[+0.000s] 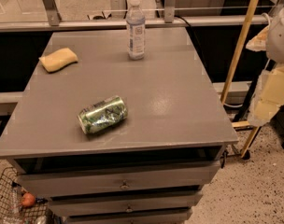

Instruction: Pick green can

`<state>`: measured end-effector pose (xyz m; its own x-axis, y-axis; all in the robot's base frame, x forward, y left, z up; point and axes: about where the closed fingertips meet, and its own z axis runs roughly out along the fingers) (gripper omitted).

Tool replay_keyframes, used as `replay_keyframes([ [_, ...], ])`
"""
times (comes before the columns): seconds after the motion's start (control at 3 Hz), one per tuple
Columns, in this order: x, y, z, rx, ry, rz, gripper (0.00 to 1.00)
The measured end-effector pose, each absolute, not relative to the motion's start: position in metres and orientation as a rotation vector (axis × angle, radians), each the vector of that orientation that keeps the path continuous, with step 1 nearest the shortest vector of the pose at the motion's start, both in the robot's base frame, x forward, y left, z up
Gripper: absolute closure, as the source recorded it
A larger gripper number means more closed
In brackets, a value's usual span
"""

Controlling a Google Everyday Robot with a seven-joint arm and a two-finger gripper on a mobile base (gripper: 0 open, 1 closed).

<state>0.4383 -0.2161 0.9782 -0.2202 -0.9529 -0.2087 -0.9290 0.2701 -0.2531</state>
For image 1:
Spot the black wire basket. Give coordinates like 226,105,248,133
0,168,55,224

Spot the clear plastic water bottle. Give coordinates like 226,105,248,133
126,0,145,60

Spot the plastic bottle in basket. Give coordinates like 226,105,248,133
11,183,21,216

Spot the yellow sponge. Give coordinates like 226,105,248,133
39,48,78,73

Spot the grey drawer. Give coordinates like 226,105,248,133
50,189,202,217
18,161,220,198
67,207,192,224

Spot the yellow wooden easel stand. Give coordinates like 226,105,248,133
220,0,260,159

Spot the grey metal railing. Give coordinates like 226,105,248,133
0,0,284,32

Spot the bottom grey drawer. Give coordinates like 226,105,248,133
67,207,192,224

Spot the red apple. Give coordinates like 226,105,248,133
21,192,36,207

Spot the black cable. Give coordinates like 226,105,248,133
174,15,208,70

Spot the grey drawer cabinet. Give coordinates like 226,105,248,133
0,28,237,224

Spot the middle grey drawer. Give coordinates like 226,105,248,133
50,189,202,217

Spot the top grey drawer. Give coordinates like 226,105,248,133
18,161,220,198

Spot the green crushed soda can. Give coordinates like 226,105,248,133
78,96,128,134

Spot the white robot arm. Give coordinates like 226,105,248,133
246,8,284,126

